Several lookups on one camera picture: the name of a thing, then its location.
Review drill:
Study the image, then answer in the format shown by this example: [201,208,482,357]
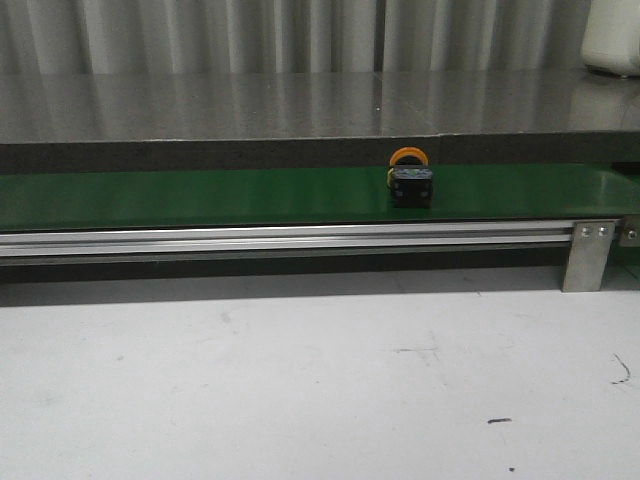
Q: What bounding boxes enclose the steel conveyor support bracket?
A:
[562,221,616,293]

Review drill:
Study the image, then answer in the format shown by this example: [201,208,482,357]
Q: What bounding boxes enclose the grey stone countertop slab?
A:
[1,69,639,174]

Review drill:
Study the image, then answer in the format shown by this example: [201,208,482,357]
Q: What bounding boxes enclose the white appliance on countertop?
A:
[580,0,639,77]

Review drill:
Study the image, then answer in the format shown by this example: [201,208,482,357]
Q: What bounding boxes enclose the green conveyor belt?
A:
[1,164,639,233]

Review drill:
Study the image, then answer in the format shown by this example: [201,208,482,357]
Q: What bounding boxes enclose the conveyor end roller plate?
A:
[618,215,640,248]

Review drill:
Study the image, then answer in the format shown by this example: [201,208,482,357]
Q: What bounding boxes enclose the grey pleated curtain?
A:
[1,1,590,74]

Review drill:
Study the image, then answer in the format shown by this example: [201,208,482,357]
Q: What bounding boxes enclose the yellow push button switch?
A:
[386,146,434,208]

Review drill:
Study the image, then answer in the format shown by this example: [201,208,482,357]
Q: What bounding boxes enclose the aluminium conveyor side rail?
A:
[1,220,574,259]

